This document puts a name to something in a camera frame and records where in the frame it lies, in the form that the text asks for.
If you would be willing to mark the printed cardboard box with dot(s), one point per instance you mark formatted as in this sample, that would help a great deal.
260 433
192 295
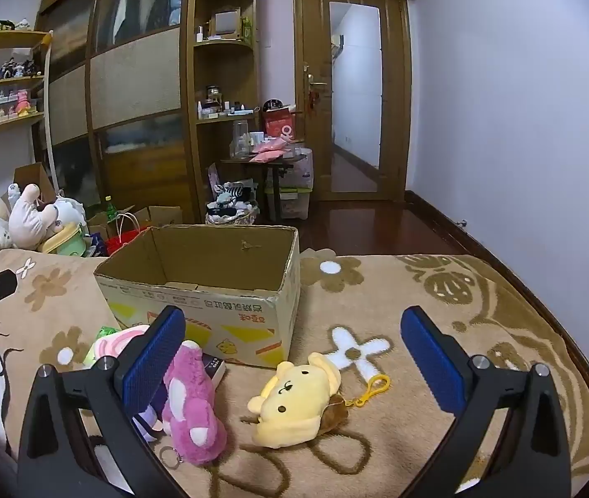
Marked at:
253 316

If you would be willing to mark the clear plastic storage box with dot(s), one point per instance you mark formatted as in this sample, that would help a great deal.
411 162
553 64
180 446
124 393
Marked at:
294 202

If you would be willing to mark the wooden wall shelf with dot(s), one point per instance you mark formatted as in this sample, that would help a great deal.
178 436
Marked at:
9 82

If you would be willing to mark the dark blue book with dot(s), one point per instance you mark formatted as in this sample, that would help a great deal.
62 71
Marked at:
214 368

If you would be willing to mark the clear jar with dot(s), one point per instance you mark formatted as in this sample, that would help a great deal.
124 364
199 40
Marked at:
240 137

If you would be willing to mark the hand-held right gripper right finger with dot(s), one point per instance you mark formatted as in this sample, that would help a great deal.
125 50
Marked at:
429 358

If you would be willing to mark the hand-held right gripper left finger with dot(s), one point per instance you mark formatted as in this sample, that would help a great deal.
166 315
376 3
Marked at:
154 358

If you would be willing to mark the basket of plush toys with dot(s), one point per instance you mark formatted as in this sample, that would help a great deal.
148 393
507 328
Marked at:
232 215

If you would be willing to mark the row of dark figurines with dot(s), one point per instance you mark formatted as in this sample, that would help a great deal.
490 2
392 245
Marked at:
4 68

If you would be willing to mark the brown floral blanket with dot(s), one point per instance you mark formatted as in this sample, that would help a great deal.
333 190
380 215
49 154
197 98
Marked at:
403 290

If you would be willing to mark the row of pink figurine boxes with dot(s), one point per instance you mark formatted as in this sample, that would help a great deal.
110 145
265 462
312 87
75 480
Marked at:
1 109

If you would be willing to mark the pink swirl plush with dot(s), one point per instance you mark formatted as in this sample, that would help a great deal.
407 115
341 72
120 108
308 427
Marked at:
118 345

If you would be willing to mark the open brown cardboard box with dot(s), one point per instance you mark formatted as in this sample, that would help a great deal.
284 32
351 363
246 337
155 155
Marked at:
32 174

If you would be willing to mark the picture frame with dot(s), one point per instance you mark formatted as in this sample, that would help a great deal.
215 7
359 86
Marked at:
226 22

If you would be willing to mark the small pink shelf plush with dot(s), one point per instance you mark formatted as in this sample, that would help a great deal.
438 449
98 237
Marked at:
24 103

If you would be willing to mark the pink packets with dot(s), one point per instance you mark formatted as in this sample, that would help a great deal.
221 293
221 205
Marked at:
268 151

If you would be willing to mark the wooden door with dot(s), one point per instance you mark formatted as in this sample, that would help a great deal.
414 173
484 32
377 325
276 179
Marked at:
315 36

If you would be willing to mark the small dark side table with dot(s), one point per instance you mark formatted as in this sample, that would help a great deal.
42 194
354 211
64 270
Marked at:
272 189

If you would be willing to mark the pink white bunny plush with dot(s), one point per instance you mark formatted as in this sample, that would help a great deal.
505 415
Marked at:
27 218

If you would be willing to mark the white fluffy plush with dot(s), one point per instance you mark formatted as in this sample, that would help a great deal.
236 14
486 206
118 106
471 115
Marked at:
69 212

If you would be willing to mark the green yellow toy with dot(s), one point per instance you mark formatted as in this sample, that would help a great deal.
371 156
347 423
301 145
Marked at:
64 238

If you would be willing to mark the green bottle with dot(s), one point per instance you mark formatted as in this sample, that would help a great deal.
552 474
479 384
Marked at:
111 210

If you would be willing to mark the flat brown cardboard boxes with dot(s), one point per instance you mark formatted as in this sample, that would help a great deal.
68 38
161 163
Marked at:
165 215

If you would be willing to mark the pink bear plush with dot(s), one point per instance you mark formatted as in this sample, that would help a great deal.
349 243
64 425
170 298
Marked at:
191 399

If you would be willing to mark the wooden corner shelf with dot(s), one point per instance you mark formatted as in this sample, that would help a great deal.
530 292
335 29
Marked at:
224 120

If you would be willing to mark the white curved pole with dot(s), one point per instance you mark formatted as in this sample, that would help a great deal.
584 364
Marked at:
48 114

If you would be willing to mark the wooden wardrobe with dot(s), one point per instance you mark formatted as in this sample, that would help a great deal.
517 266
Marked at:
134 78

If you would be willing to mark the orange red paper bag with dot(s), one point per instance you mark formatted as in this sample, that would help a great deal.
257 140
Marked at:
279 127

